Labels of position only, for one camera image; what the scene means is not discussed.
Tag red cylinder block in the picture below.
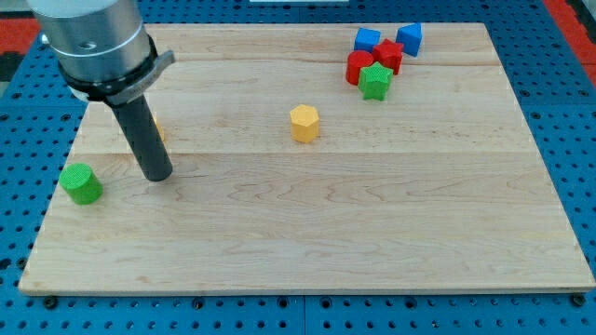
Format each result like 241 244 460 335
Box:
345 50 374 86

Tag blue triangular block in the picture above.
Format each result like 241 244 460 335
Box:
396 22 423 57

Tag yellow hexagon block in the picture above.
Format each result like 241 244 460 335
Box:
290 104 320 143

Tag red star block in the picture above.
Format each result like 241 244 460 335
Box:
372 39 404 75

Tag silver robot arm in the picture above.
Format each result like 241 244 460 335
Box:
27 0 175 181

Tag black flange clamp ring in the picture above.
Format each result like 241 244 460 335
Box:
59 34 175 106

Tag yellow block behind rod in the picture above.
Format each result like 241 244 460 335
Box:
153 117 166 141

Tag green star block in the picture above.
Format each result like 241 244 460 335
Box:
358 61 393 101

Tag green cylinder block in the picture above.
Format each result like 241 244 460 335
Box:
59 163 103 205

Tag wooden board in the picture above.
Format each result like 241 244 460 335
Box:
19 23 595 296

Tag blue cube block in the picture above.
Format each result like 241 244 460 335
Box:
353 27 381 53

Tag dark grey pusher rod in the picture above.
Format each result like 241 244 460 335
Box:
111 95 173 181

